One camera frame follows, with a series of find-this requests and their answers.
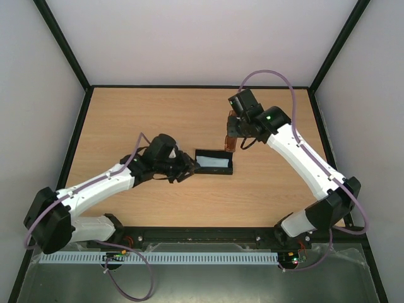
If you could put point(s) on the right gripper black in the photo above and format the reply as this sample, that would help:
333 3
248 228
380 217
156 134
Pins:
233 129

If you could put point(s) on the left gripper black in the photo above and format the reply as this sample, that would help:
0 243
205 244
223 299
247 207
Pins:
185 166

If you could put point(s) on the blue cleaning cloth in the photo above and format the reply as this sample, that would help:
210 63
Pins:
212 162

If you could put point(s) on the brown translucent sunglasses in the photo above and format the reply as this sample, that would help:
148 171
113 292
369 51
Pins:
230 142

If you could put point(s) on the black folding glasses case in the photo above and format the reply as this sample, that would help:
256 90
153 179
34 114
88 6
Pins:
214 170

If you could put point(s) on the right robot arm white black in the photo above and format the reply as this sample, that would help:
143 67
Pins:
333 192

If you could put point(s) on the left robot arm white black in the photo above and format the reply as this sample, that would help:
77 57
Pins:
55 218

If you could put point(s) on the left base electronics board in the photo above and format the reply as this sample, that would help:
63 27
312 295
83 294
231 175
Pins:
119 255

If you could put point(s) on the base electronics board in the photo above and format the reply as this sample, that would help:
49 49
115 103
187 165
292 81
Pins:
119 255
291 260

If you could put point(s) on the right base electronics board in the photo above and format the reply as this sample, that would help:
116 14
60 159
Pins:
291 260

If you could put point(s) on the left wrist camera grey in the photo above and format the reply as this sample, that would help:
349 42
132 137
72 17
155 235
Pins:
173 151

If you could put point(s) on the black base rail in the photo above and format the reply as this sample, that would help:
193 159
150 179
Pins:
256 238

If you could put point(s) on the light blue slotted cable duct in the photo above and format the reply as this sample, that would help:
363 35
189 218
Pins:
193 258

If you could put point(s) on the black metal frame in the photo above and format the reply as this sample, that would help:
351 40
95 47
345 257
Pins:
51 22

